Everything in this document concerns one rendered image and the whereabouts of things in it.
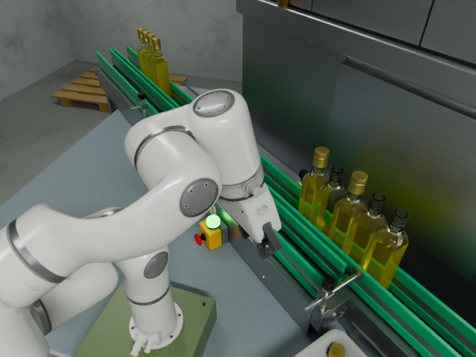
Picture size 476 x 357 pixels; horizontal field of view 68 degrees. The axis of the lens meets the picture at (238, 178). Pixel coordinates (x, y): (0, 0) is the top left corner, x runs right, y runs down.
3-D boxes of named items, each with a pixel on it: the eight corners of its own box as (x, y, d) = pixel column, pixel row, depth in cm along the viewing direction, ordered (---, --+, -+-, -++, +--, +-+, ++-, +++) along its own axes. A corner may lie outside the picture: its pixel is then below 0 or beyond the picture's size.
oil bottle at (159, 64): (172, 100, 167) (164, 38, 149) (161, 103, 165) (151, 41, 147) (167, 95, 171) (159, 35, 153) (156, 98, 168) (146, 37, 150)
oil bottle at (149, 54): (167, 95, 171) (159, 35, 153) (156, 98, 168) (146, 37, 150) (162, 91, 174) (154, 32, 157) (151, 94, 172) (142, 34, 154)
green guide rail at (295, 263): (319, 298, 85) (324, 278, 80) (316, 300, 85) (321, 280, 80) (100, 65, 199) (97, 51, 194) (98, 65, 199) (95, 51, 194)
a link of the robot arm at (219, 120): (135, 168, 36) (107, 126, 42) (172, 228, 43) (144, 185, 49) (257, 98, 39) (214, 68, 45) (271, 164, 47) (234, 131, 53)
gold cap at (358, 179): (367, 191, 80) (371, 176, 77) (356, 197, 79) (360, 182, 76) (355, 183, 82) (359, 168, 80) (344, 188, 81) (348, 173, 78)
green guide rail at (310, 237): (341, 283, 89) (347, 263, 83) (338, 285, 88) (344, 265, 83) (113, 62, 202) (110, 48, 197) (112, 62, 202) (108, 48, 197)
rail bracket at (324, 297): (358, 295, 86) (370, 262, 78) (305, 331, 79) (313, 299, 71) (348, 285, 88) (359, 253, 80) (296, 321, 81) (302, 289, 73)
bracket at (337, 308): (347, 314, 90) (353, 299, 85) (319, 334, 86) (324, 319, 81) (336, 304, 92) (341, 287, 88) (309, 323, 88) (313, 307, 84)
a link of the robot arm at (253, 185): (278, 169, 46) (281, 183, 48) (240, 138, 52) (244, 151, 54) (231, 201, 44) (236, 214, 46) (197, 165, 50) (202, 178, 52)
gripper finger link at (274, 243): (285, 242, 50) (280, 250, 55) (252, 200, 52) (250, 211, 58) (279, 247, 50) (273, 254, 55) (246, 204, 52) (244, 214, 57)
